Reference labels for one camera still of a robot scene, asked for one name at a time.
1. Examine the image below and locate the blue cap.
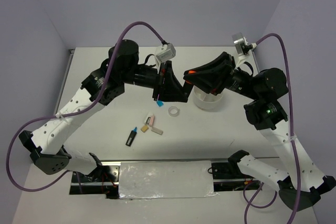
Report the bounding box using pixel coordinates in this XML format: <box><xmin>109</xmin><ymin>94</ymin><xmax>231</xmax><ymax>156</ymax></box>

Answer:
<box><xmin>156</xmin><ymin>101</ymin><xmax>164</xmax><ymax>107</ymax></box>

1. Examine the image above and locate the purple cable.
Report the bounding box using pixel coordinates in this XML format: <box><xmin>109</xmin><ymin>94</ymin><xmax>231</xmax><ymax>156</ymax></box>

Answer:
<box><xmin>5</xmin><ymin>21</ymin><xmax>169</xmax><ymax>193</ymax></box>
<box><xmin>243</xmin><ymin>33</ymin><xmax>301</xmax><ymax>224</ymax></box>

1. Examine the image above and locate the clear tape roll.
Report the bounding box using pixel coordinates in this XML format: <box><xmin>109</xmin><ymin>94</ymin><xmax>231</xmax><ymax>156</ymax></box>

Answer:
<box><xmin>168</xmin><ymin>106</ymin><xmax>180</xmax><ymax>117</ymax></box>

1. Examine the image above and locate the grey rectangular eraser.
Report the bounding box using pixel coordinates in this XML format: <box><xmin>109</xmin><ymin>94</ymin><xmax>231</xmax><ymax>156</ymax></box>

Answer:
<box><xmin>151</xmin><ymin>127</ymin><xmax>163</xmax><ymax>135</ymax></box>

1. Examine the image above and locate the orange black highlighter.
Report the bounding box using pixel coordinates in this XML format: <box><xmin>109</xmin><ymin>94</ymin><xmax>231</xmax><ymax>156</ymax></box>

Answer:
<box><xmin>183</xmin><ymin>70</ymin><xmax>194</xmax><ymax>97</ymax></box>

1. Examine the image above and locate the tan square eraser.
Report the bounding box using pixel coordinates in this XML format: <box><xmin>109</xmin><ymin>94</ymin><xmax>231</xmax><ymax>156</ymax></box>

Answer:
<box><xmin>141</xmin><ymin>125</ymin><xmax>149</xmax><ymax>133</ymax></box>

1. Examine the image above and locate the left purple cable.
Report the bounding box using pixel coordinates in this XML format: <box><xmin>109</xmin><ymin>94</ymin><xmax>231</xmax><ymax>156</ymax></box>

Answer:
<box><xmin>5</xmin><ymin>21</ymin><xmax>169</xmax><ymax>193</ymax></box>

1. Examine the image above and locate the black mounting rail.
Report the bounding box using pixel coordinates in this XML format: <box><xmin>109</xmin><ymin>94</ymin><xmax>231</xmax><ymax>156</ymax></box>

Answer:
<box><xmin>69</xmin><ymin>160</ymin><xmax>255</xmax><ymax>200</ymax></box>

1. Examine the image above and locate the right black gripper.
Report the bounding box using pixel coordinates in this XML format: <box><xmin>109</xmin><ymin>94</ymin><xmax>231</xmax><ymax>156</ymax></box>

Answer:
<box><xmin>180</xmin><ymin>51</ymin><xmax>257</xmax><ymax>99</ymax></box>

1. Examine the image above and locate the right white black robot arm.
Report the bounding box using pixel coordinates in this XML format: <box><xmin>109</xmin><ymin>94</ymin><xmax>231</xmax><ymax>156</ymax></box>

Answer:
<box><xmin>183</xmin><ymin>52</ymin><xmax>335</xmax><ymax>211</ymax></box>

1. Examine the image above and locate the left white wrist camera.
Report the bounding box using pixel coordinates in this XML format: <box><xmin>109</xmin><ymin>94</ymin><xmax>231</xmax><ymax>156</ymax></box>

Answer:
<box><xmin>154</xmin><ymin>43</ymin><xmax>176</xmax><ymax>69</ymax></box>

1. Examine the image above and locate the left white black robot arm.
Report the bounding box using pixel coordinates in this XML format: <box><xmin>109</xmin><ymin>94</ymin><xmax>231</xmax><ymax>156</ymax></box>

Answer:
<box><xmin>19</xmin><ymin>39</ymin><xmax>188</xmax><ymax>182</ymax></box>

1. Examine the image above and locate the pink eraser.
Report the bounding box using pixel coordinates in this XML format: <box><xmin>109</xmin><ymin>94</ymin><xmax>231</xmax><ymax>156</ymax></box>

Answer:
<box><xmin>148</xmin><ymin>115</ymin><xmax>155</xmax><ymax>127</ymax></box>

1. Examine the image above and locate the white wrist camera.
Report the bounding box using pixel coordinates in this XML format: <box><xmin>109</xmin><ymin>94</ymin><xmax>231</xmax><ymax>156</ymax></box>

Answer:
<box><xmin>154</xmin><ymin>43</ymin><xmax>176</xmax><ymax>69</ymax></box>
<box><xmin>232</xmin><ymin>33</ymin><xmax>257</xmax><ymax>67</ymax></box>

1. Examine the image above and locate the blue black highlighter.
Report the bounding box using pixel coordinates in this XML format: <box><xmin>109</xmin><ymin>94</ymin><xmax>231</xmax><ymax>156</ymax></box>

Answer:
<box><xmin>125</xmin><ymin>127</ymin><xmax>137</xmax><ymax>147</ymax></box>

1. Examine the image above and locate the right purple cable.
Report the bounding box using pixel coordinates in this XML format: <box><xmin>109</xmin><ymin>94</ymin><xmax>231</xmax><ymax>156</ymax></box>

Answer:
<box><xmin>243</xmin><ymin>33</ymin><xmax>301</xmax><ymax>224</ymax></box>

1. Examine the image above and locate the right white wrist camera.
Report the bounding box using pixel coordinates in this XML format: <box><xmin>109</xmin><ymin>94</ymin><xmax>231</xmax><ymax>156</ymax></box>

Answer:
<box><xmin>232</xmin><ymin>33</ymin><xmax>257</xmax><ymax>67</ymax></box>

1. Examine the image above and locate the white round divided container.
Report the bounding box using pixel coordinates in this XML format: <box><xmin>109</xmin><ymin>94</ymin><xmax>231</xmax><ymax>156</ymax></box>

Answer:
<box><xmin>192</xmin><ymin>86</ymin><xmax>223</xmax><ymax>111</ymax></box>

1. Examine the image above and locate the white small eraser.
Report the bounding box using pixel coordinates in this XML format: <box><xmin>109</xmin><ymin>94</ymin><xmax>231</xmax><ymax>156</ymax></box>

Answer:
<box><xmin>144</xmin><ymin>112</ymin><xmax>155</xmax><ymax>126</ymax></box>

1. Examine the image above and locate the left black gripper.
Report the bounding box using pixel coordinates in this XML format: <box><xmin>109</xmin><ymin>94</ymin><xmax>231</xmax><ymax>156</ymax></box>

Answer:
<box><xmin>120</xmin><ymin>57</ymin><xmax>187</xmax><ymax>101</ymax></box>

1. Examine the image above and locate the silver foil sheet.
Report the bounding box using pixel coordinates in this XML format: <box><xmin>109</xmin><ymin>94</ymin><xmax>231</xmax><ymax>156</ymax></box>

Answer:
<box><xmin>119</xmin><ymin>161</ymin><xmax>216</xmax><ymax>199</ymax></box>

